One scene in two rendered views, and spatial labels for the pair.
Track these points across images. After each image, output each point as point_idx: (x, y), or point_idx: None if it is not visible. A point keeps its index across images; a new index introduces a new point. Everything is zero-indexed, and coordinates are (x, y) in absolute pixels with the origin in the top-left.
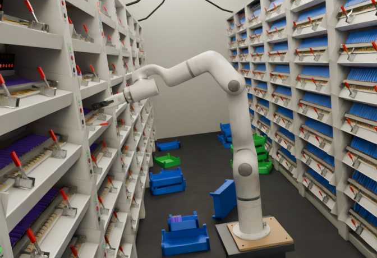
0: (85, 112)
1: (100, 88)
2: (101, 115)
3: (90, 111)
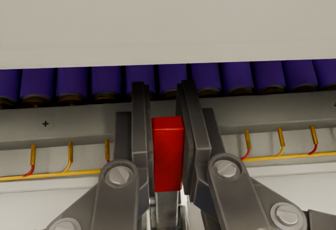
0: (196, 67)
1: None
2: (146, 219)
3: (264, 85)
